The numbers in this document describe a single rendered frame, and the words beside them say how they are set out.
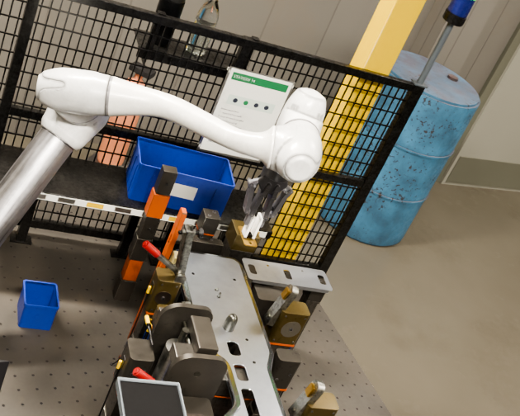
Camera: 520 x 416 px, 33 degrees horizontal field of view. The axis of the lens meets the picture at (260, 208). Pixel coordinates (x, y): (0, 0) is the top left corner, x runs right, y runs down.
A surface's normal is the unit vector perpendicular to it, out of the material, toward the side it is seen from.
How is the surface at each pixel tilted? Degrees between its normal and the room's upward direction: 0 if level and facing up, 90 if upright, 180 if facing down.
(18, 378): 0
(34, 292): 90
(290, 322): 90
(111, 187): 0
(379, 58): 90
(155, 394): 0
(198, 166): 90
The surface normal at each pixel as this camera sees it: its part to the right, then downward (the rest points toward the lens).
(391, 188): 0.00, 0.53
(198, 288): 0.37, -0.79
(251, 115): 0.24, 0.59
